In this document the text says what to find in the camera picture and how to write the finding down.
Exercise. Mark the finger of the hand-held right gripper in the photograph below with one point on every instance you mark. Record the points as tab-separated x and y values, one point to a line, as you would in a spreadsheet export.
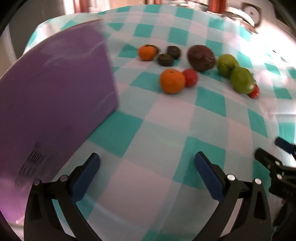
284	143
266	158

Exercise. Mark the silver metal cookware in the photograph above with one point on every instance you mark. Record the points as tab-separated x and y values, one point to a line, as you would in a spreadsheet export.
251	14

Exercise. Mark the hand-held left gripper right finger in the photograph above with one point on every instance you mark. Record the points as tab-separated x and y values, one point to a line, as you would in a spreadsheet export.
209	176

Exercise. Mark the teal white checkered tablecloth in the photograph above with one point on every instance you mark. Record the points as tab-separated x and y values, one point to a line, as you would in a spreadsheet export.
175	129

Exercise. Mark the orange mandarin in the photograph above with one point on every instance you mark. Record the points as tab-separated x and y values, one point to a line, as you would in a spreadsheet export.
146	52
172	81

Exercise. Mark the red tomato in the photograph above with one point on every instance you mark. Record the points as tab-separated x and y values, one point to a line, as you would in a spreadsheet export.
255	92
190	77

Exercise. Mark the dark brown round fruit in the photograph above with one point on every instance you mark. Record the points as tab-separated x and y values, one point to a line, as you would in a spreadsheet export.
174	51
165	60

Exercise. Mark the green apple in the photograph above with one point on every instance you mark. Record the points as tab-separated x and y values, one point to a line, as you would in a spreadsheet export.
226	64
241	80

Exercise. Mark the large reddish brown fruit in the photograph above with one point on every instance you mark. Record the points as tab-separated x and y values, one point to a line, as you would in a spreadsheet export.
200	58

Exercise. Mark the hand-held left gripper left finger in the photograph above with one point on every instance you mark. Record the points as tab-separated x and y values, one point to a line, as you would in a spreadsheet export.
86	172

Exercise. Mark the purple fabric storage box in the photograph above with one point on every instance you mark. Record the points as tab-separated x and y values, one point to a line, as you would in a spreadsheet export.
55	97

